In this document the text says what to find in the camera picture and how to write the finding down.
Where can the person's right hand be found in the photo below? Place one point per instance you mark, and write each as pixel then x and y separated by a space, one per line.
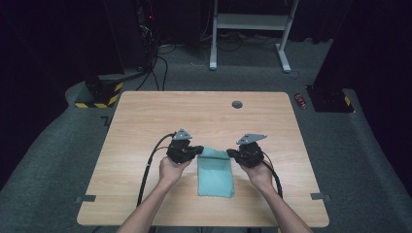
pixel 260 176

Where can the teal cloth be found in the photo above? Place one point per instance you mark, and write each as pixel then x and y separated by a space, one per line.
pixel 215 178

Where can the black base with yellow stripes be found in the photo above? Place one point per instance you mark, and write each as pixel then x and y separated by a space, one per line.
pixel 102 93

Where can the grey round table grommet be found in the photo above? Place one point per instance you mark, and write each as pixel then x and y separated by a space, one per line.
pixel 237 104

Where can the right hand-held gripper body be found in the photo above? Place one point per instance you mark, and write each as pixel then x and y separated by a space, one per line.
pixel 251 155

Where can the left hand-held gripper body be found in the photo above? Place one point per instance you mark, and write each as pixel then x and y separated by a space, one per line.
pixel 178 151

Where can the dark equipment rack with light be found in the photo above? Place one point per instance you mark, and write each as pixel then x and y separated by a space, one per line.
pixel 147 29

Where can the black stand base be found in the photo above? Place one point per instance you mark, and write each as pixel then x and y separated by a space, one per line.
pixel 330 100

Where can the white metal stand frame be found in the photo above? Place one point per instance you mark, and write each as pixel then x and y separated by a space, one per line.
pixel 251 22

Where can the red can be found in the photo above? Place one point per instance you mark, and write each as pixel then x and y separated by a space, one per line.
pixel 300 100

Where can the grey tape strip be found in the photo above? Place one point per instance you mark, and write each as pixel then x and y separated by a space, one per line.
pixel 320 196
pixel 85 198

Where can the person's left hand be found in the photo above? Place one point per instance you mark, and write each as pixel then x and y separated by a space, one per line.
pixel 171 171

